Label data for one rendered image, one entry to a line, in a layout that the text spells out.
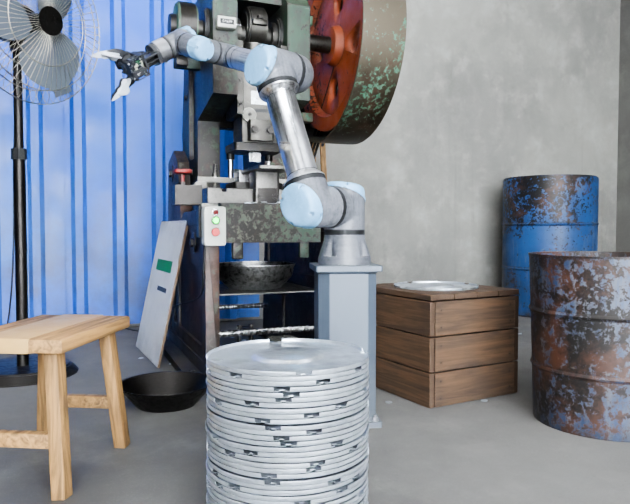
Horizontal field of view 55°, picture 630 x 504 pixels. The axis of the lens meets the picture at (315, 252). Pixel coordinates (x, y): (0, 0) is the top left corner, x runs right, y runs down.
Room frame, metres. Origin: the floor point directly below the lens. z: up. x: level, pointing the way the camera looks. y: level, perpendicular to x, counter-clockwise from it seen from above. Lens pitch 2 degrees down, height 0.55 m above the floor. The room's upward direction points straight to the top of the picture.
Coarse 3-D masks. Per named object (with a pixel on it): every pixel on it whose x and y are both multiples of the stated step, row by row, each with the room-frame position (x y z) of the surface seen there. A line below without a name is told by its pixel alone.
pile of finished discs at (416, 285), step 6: (402, 282) 2.20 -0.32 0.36; (414, 282) 2.23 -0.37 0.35; (420, 282) 2.24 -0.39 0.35; (426, 282) 2.24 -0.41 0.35; (432, 282) 2.24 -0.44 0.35; (438, 282) 2.24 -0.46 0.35; (444, 282) 2.23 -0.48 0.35; (450, 282) 2.22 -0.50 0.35; (456, 282) 2.20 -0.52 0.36; (462, 282) 2.19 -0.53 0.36; (402, 288) 2.03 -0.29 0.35; (408, 288) 2.00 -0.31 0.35; (414, 288) 1.99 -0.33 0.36; (420, 288) 1.97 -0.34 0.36; (426, 288) 1.97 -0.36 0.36; (432, 288) 1.96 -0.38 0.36; (438, 288) 2.02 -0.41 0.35; (444, 288) 2.02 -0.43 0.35; (450, 288) 2.02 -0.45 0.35; (456, 288) 1.96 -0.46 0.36; (462, 288) 2.02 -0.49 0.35; (468, 288) 1.98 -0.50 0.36; (474, 288) 2.00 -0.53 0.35
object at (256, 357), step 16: (208, 352) 1.09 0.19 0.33; (224, 352) 1.12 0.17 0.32; (240, 352) 1.12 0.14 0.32; (256, 352) 1.09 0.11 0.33; (272, 352) 1.09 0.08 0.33; (288, 352) 1.09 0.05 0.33; (304, 352) 1.09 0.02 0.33; (320, 352) 1.09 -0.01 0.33; (336, 352) 1.12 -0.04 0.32; (224, 368) 0.98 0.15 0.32; (240, 368) 0.99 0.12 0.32; (256, 368) 0.99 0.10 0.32; (272, 368) 0.99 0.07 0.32; (288, 368) 0.99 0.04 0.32; (304, 368) 0.99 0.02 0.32; (320, 368) 0.99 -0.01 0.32; (336, 368) 0.96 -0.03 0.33; (352, 368) 0.99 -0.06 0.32
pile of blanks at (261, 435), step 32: (224, 384) 0.98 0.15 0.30; (256, 384) 0.95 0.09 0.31; (288, 384) 0.94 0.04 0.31; (320, 384) 0.98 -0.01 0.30; (352, 384) 1.01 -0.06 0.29; (224, 416) 0.98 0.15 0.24; (256, 416) 0.95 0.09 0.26; (288, 416) 0.94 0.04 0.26; (320, 416) 0.95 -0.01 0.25; (352, 416) 0.99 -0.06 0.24; (224, 448) 1.00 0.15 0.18; (256, 448) 0.94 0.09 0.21; (288, 448) 0.94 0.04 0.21; (320, 448) 0.95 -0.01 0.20; (352, 448) 1.00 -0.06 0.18; (224, 480) 0.99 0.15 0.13; (256, 480) 0.94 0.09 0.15; (288, 480) 0.95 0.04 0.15; (320, 480) 0.95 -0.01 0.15; (352, 480) 0.99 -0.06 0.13
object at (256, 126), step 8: (248, 88) 2.39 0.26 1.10; (256, 88) 2.40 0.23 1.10; (248, 96) 2.39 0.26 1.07; (256, 96) 2.40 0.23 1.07; (248, 104) 2.39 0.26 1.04; (256, 104) 2.40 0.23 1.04; (264, 104) 2.41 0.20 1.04; (248, 112) 2.37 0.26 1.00; (256, 112) 2.40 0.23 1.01; (264, 112) 2.41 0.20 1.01; (240, 120) 2.39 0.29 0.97; (248, 120) 2.37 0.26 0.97; (256, 120) 2.37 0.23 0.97; (264, 120) 2.38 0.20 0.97; (240, 128) 2.39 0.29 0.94; (248, 128) 2.37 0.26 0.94; (256, 128) 2.35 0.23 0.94; (264, 128) 2.38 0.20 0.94; (272, 128) 2.39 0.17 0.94; (240, 136) 2.39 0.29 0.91; (248, 136) 2.37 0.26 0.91; (256, 136) 2.37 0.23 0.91; (264, 136) 2.38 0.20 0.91; (272, 136) 2.39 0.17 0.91
